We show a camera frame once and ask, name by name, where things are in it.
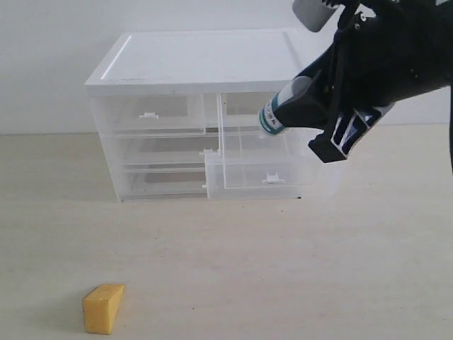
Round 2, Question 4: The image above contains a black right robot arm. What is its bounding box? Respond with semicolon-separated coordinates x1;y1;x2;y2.
260;1;452;163

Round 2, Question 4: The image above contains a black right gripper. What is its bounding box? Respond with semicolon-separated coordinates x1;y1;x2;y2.
277;1;449;163

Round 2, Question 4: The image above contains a bottom wide clear drawer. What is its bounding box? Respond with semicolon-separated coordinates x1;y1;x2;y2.
118;167;206;200

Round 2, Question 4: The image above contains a white plastic drawer cabinet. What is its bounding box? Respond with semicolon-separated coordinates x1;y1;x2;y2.
86;29;307;201

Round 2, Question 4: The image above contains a white bottle teal label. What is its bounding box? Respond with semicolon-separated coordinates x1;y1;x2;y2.
258;76;312;135

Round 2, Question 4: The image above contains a yellow cheese wedge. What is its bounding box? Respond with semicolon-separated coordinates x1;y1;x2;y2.
82;283;125;335

